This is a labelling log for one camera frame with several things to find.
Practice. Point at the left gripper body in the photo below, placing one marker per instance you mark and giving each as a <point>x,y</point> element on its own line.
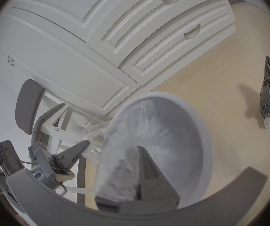
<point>44,163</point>

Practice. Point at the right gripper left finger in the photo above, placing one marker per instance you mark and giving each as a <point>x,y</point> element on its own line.
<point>106,202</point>

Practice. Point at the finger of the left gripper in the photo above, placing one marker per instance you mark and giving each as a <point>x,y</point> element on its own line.
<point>69,155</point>

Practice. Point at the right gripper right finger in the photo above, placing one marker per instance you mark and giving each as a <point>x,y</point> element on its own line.
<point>158,187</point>

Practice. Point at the clear plastic bag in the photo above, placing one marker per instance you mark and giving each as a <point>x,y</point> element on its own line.
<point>163,145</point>

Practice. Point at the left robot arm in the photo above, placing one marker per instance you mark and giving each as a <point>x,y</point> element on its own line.
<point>7,156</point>

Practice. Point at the white trash bin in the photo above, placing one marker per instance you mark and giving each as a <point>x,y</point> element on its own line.
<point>196,126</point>

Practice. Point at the white chair with grey cushions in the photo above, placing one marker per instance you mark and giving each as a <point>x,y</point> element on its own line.
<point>27,107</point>

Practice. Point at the white wardrobe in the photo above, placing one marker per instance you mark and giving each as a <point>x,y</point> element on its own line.
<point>78,43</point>

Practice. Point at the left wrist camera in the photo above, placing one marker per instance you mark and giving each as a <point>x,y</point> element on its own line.
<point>34,149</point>

